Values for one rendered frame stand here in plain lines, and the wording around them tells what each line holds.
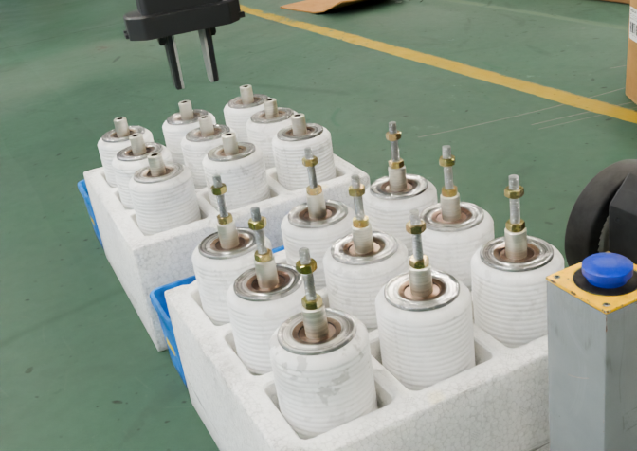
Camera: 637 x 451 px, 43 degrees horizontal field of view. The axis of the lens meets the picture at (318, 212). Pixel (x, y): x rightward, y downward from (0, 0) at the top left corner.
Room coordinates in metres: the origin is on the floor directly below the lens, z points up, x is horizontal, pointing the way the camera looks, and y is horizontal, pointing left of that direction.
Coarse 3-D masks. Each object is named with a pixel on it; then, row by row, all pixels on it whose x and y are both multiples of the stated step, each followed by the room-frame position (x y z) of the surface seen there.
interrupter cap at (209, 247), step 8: (216, 232) 0.90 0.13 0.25; (240, 232) 0.89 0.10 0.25; (248, 232) 0.89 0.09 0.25; (208, 240) 0.88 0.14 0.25; (216, 240) 0.88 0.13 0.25; (240, 240) 0.88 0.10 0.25; (248, 240) 0.87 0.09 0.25; (200, 248) 0.86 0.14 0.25; (208, 248) 0.86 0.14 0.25; (216, 248) 0.86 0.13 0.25; (224, 248) 0.86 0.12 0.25; (232, 248) 0.86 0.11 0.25; (240, 248) 0.85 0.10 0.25; (248, 248) 0.84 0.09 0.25; (208, 256) 0.84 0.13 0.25; (216, 256) 0.83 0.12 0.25; (224, 256) 0.83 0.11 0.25; (232, 256) 0.83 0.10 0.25
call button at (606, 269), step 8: (592, 256) 0.58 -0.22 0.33; (600, 256) 0.58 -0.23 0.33; (608, 256) 0.58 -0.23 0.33; (616, 256) 0.58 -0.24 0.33; (624, 256) 0.57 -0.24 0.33; (584, 264) 0.57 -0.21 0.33; (592, 264) 0.57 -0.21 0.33; (600, 264) 0.57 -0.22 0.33; (608, 264) 0.56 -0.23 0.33; (616, 264) 0.56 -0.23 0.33; (624, 264) 0.56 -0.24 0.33; (632, 264) 0.56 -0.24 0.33; (584, 272) 0.57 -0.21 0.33; (592, 272) 0.56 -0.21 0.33; (600, 272) 0.56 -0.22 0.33; (608, 272) 0.55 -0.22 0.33; (616, 272) 0.55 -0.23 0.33; (624, 272) 0.55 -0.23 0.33; (632, 272) 0.56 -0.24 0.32; (592, 280) 0.56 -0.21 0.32; (600, 280) 0.55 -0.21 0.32; (608, 280) 0.55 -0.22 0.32; (616, 280) 0.55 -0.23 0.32; (624, 280) 0.55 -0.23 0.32
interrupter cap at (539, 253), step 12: (492, 240) 0.77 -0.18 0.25; (504, 240) 0.77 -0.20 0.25; (528, 240) 0.77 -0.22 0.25; (540, 240) 0.76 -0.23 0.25; (480, 252) 0.75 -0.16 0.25; (492, 252) 0.75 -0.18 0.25; (504, 252) 0.75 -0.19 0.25; (528, 252) 0.74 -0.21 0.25; (540, 252) 0.73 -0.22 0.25; (552, 252) 0.73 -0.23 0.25; (492, 264) 0.72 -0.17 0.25; (504, 264) 0.72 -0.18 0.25; (516, 264) 0.72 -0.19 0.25; (528, 264) 0.71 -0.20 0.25; (540, 264) 0.71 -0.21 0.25
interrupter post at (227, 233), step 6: (234, 222) 0.87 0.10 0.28; (222, 228) 0.86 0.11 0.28; (228, 228) 0.86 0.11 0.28; (234, 228) 0.86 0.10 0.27; (222, 234) 0.86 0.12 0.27; (228, 234) 0.86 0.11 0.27; (234, 234) 0.86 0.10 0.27; (222, 240) 0.86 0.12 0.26; (228, 240) 0.86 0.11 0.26; (234, 240) 0.86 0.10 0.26; (222, 246) 0.86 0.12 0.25; (228, 246) 0.86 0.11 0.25; (234, 246) 0.86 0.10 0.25
